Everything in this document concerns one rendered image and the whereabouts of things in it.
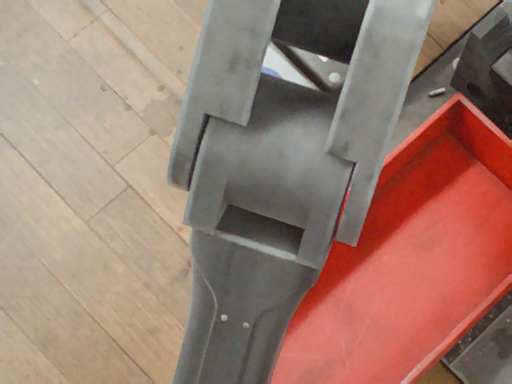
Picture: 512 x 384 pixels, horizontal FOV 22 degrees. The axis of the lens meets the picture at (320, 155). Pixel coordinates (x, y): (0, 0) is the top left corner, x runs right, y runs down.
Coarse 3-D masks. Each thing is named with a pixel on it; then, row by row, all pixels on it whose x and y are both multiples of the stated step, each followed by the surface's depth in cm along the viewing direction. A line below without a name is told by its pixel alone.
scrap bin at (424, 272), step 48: (432, 144) 97; (480, 144) 95; (384, 192) 95; (432, 192) 96; (480, 192) 96; (384, 240) 94; (432, 240) 94; (480, 240) 95; (336, 288) 93; (384, 288) 93; (432, 288) 93; (480, 288) 93; (288, 336) 91; (336, 336) 91; (384, 336) 92; (432, 336) 92
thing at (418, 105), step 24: (504, 0) 103; (456, 48) 101; (432, 72) 100; (408, 96) 99; (432, 96) 99; (408, 120) 98; (504, 312) 93; (480, 336) 93; (504, 336) 93; (456, 360) 92; (480, 360) 92; (504, 360) 92
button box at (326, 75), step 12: (276, 48) 99; (288, 48) 97; (288, 60) 99; (300, 60) 96; (312, 60) 96; (324, 60) 96; (300, 72) 98; (312, 72) 96; (324, 72) 96; (336, 72) 96; (312, 84) 98; (324, 84) 96; (336, 84) 96
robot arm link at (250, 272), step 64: (256, 128) 58; (320, 128) 58; (192, 192) 59; (256, 192) 58; (320, 192) 58; (192, 256) 62; (256, 256) 61; (320, 256) 59; (192, 320) 64; (256, 320) 63
